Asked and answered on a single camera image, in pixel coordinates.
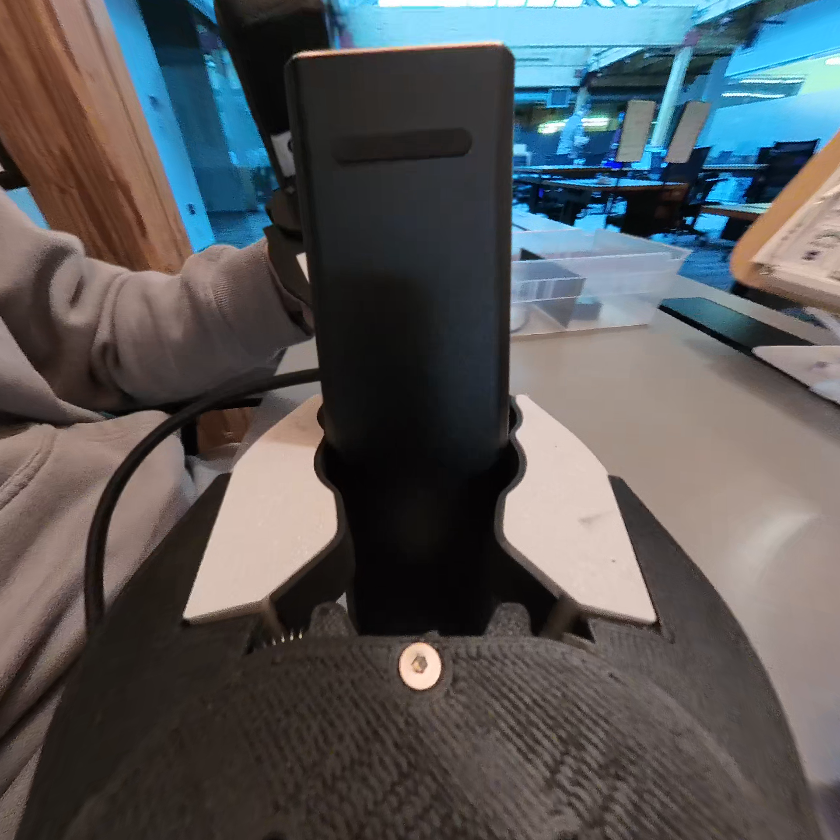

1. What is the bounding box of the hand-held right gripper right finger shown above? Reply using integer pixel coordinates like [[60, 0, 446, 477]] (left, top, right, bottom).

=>
[[495, 394, 658, 634]]

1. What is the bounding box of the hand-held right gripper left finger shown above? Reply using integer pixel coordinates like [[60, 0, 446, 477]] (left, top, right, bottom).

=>
[[182, 394, 355, 629]]

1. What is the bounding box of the black USB cable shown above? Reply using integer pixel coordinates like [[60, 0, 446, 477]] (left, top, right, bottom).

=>
[[85, 367, 322, 631]]

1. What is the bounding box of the black USB hub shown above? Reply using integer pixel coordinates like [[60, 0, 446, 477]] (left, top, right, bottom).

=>
[[284, 42, 516, 636]]

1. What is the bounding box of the person's left forearm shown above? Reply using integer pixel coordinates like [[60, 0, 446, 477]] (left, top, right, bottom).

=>
[[39, 236, 315, 421]]

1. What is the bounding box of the white desk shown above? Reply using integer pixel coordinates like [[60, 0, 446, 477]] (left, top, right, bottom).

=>
[[276, 206, 840, 788]]

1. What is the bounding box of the person's grey hoodie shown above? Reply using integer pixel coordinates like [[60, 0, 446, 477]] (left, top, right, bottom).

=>
[[0, 190, 217, 815]]

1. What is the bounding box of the clear plastic bin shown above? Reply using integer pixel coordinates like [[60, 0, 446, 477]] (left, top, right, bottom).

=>
[[512, 228, 693, 339]]

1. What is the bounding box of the black flat panel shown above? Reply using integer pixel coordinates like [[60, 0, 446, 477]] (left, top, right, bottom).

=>
[[659, 297, 818, 358]]

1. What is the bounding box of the long brown work table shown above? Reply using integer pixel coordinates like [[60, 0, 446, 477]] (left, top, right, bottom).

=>
[[515, 164, 729, 231]]

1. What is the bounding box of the wooden instruction board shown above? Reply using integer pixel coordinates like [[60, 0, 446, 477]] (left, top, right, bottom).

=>
[[730, 150, 840, 309]]

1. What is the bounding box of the tan board on stand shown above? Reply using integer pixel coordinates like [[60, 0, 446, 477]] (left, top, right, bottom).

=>
[[663, 100, 713, 165], [616, 98, 657, 165]]

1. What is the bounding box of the black office chair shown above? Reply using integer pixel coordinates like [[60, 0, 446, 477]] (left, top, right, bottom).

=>
[[748, 139, 821, 206]]

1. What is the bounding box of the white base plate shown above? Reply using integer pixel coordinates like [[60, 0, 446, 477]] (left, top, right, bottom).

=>
[[751, 343, 840, 396]]

